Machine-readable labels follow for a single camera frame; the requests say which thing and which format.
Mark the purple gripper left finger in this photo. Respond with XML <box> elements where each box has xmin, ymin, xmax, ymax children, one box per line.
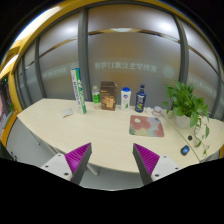
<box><xmin>40</xmin><ymin>142</ymin><xmax>93</xmax><ymax>186</ymax></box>

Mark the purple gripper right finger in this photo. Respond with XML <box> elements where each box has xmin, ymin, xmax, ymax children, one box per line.
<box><xmin>132</xmin><ymin>143</ymin><xmax>183</xmax><ymax>186</ymax></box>

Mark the floral mouse pad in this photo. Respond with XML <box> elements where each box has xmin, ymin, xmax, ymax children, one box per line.
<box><xmin>129</xmin><ymin>115</ymin><xmax>164</xmax><ymax>137</ymax></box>

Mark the dark blue computer mouse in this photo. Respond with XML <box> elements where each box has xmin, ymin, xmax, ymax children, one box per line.
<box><xmin>180</xmin><ymin>145</ymin><xmax>190</xmax><ymax>156</ymax></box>

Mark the small white packet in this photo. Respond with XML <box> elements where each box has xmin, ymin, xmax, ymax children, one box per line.
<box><xmin>61</xmin><ymin>108</ymin><xmax>73</xmax><ymax>118</ymax></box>

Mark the crumpled white tissue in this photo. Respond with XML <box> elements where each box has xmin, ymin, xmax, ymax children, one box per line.
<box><xmin>144</xmin><ymin>107</ymin><xmax>153</xmax><ymax>115</ymax></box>

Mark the small white pink-lid jar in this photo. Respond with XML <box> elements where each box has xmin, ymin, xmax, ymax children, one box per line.
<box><xmin>153</xmin><ymin>106</ymin><xmax>162</xmax><ymax>116</ymax></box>

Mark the dark blue bottle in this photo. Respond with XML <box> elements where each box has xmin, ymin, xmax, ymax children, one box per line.
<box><xmin>135</xmin><ymin>84</ymin><xmax>146</xmax><ymax>113</ymax></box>

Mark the clear green-label water bottle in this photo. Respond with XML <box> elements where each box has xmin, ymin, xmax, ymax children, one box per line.
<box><xmin>92</xmin><ymin>85</ymin><xmax>101</xmax><ymax>109</ymax></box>

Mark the green potted plant white pot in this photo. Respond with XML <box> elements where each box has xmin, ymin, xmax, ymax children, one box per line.
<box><xmin>163</xmin><ymin>81</ymin><xmax>210</xmax><ymax>155</ymax></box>

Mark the white blue-cap lotion bottle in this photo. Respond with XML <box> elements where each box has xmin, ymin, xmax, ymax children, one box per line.
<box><xmin>121</xmin><ymin>87</ymin><xmax>131</xmax><ymax>111</ymax></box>

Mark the brown cardboard box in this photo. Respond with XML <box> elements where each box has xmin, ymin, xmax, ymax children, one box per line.
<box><xmin>100</xmin><ymin>81</ymin><xmax>116</xmax><ymax>111</ymax></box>

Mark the green white shuttlecock tube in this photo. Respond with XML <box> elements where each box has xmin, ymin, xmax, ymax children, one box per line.
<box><xmin>71</xmin><ymin>68</ymin><xmax>87</xmax><ymax>114</ymax></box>

